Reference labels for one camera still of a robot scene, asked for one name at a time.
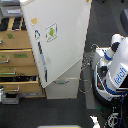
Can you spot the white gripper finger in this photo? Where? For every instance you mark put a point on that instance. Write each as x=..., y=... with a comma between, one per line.
x=95, y=122

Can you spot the white fridge door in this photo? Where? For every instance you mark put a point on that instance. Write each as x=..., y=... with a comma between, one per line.
x=56, y=36

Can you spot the lower fridge drawer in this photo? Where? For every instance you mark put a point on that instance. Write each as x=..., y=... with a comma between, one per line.
x=62, y=89

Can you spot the fridge drawer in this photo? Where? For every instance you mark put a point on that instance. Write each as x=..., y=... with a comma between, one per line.
x=62, y=89
x=73, y=72

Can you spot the upper fridge drawer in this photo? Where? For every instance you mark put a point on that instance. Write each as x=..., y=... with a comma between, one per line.
x=73, y=72

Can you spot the white blue robot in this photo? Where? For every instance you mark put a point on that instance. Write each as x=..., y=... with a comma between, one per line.
x=110, y=71

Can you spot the wooden drawer cabinet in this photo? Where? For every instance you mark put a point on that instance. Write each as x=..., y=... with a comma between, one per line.
x=18, y=71

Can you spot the grey tray under cabinet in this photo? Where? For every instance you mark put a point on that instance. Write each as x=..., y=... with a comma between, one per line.
x=10, y=99

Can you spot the white refrigerator body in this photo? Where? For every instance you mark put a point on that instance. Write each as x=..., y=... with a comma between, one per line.
x=66, y=85

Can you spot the green android sticker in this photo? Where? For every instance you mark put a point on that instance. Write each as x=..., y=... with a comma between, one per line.
x=51, y=32

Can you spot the grey box on cabinet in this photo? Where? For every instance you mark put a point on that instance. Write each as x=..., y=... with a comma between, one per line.
x=11, y=11

